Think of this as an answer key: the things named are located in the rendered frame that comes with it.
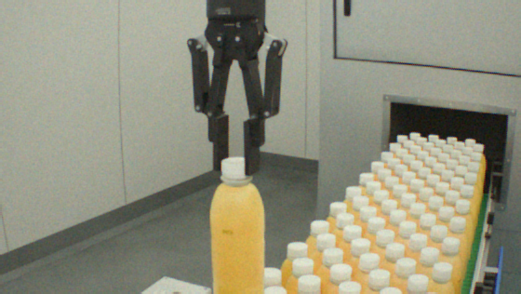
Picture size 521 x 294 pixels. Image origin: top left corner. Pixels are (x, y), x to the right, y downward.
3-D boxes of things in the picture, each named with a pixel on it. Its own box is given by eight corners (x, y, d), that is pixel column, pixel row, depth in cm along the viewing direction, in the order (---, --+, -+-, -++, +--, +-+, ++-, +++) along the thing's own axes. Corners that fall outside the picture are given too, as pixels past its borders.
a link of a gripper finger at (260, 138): (256, 105, 73) (277, 106, 72) (257, 144, 75) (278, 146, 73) (250, 107, 72) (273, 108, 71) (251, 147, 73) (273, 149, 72)
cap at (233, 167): (228, 168, 78) (227, 155, 78) (255, 171, 77) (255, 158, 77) (217, 177, 75) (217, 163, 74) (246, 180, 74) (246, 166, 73)
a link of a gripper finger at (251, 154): (253, 116, 75) (259, 117, 74) (254, 169, 76) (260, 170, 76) (243, 121, 72) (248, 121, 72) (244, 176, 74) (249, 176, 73)
